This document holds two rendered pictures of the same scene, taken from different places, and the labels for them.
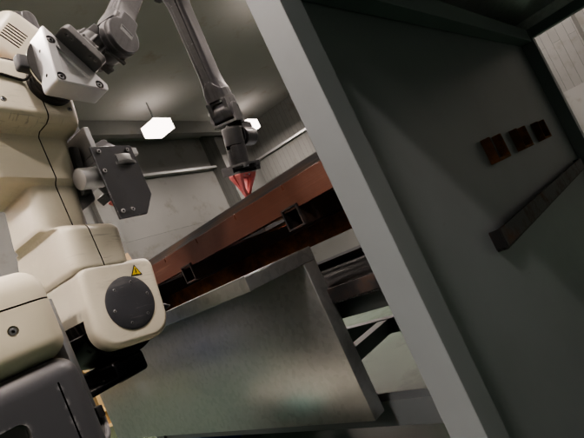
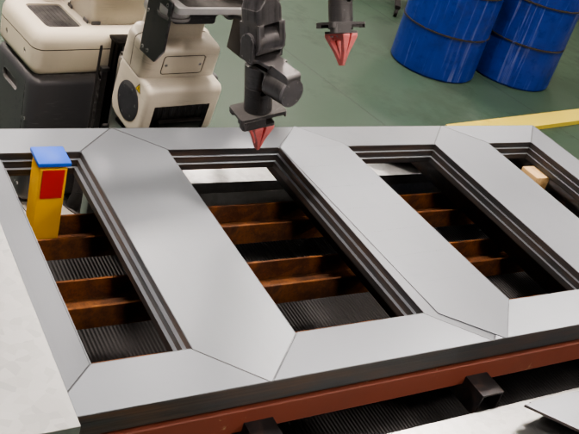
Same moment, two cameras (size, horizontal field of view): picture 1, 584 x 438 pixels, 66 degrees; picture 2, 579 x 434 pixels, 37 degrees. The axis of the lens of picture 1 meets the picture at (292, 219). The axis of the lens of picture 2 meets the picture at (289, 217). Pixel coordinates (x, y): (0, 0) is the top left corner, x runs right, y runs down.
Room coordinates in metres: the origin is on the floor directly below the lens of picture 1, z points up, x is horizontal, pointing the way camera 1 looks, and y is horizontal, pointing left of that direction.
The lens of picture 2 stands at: (1.70, -1.48, 1.70)
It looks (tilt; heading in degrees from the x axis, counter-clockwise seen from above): 31 degrees down; 101
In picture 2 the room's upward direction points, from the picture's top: 17 degrees clockwise
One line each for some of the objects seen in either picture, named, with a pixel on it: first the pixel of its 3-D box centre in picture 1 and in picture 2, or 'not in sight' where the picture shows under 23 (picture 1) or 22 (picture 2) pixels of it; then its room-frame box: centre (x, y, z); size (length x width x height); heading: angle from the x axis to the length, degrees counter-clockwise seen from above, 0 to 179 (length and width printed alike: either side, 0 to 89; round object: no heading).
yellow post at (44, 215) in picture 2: not in sight; (44, 205); (1.01, -0.26, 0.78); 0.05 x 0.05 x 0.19; 48
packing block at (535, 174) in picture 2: not in sight; (533, 177); (1.87, 0.68, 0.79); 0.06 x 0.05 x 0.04; 138
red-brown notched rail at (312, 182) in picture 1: (189, 255); not in sight; (1.29, 0.31, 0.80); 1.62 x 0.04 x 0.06; 48
